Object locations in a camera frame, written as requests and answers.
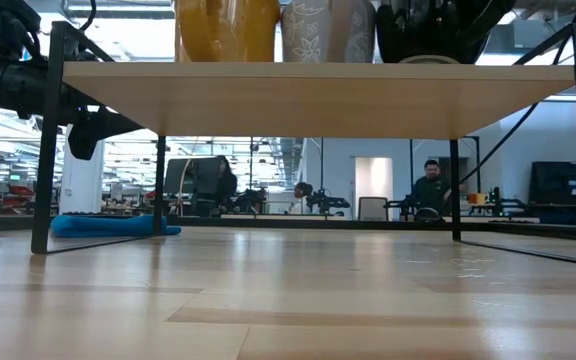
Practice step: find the yellow ceramic mug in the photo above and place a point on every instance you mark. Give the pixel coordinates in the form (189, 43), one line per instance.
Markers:
(228, 30)

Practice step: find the white patterned ceramic mug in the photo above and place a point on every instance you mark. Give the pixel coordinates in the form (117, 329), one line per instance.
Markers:
(318, 35)

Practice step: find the small black background robot arm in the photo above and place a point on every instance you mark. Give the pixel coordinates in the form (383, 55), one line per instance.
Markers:
(328, 201)

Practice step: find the white round column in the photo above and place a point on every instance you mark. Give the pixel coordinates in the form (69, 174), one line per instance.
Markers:
(82, 185)

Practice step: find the blue folded cloth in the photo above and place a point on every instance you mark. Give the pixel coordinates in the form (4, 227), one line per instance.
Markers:
(103, 226)

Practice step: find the dark computer monitor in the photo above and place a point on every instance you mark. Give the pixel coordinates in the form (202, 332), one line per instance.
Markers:
(190, 175)

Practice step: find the person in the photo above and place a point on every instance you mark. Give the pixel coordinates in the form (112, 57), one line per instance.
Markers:
(227, 182)
(302, 192)
(430, 190)

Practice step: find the grey office chair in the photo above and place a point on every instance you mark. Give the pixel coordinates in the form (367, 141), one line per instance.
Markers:
(372, 209)

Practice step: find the small yellow cup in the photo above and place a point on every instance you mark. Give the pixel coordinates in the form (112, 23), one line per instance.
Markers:
(477, 198)

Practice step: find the large dark screen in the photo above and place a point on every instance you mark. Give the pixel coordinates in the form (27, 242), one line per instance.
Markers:
(553, 182)

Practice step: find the wooden shelf with black frame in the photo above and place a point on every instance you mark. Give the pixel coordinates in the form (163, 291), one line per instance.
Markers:
(293, 100)

